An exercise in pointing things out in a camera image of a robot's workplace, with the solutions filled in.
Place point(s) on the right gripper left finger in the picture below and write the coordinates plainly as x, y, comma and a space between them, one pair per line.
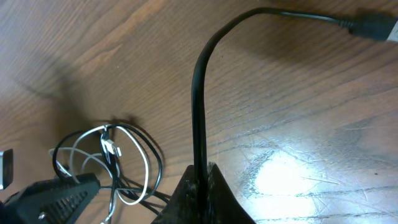
182, 208

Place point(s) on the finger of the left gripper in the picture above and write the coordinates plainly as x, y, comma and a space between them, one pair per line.
56, 201

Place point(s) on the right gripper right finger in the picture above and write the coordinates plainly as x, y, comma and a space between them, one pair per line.
218, 203

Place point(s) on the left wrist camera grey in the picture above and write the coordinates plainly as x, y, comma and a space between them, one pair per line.
6, 168

